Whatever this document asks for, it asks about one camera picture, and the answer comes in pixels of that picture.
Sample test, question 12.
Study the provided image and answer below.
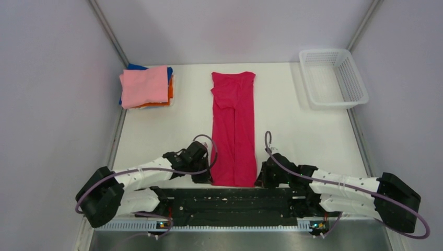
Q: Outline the white plastic basket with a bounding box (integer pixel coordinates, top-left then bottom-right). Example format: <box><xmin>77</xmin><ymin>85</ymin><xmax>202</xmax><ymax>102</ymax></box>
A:
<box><xmin>299</xmin><ymin>49</ymin><xmax>369</xmax><ymax>110</ymax></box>

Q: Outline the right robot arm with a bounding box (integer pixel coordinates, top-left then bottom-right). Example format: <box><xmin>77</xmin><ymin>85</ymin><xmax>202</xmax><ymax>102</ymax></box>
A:
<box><xmin>255</xmin><ymin>153</ymin><xmax>421</xmax><ymax>238</ymax></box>

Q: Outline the aluminium rail frame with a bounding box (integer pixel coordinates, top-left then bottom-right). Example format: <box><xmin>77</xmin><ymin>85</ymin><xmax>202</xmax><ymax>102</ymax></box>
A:
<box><xmin>81</xmin><ymin>196</ymin><xmax>399</xmax><ymax>233</ymax></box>

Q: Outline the magenta t shirt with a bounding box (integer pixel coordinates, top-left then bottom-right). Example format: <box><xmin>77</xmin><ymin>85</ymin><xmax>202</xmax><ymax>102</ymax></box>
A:
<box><xmin>211</xmin><ymin>72</ymin><xmax>258</xmax><ymax>188</ymax></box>

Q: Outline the blue folded t shirt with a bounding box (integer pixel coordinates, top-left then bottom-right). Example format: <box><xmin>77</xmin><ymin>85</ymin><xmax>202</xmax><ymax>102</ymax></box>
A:
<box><xmin>119</xmin><ymin>63</ymin><xmax>174</xmax><ymax>106</ymax></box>

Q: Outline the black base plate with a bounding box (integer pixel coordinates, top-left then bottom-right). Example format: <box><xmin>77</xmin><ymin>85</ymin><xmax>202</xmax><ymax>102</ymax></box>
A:
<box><xmin>135</xmin><ymin>187</ymin><xmax>342</xmax><ymax>228</ymax></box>

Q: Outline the pink folded t shirt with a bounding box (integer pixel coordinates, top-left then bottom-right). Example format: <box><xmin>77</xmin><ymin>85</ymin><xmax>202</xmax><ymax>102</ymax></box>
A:
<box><xmin>120</xmin><ymin>65</ymin><xmax>169</xmax><ymax>109</ymax></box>

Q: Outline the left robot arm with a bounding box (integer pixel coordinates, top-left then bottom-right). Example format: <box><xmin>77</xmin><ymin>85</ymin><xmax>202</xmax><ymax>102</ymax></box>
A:
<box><xmin>75</xmin><ymin>141</ymin><xmax>217</xmax><ymax>228</ymax></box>

